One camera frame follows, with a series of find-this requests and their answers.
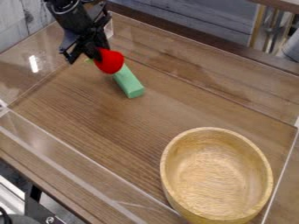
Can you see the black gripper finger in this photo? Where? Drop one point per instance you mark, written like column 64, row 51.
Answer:
column 101, row 39
column 74, row 48

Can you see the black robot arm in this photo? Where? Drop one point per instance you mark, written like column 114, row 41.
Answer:
column 60, row 5

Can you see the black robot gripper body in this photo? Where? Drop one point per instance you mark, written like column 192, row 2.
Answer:
column 81, row 23

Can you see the gold metal chair frame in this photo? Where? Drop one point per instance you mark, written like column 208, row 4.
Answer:
column 273, row 24

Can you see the round wooden bowl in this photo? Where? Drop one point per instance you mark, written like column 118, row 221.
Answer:
column 217, row 176

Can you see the red toy strawberry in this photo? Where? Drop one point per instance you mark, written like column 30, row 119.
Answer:
column 112, row 63

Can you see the green rectangular block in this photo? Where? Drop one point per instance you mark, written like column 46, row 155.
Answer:
column 129, row 82

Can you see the clear acrylic tray enclosure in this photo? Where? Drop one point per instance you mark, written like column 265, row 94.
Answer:
column 89, row 145

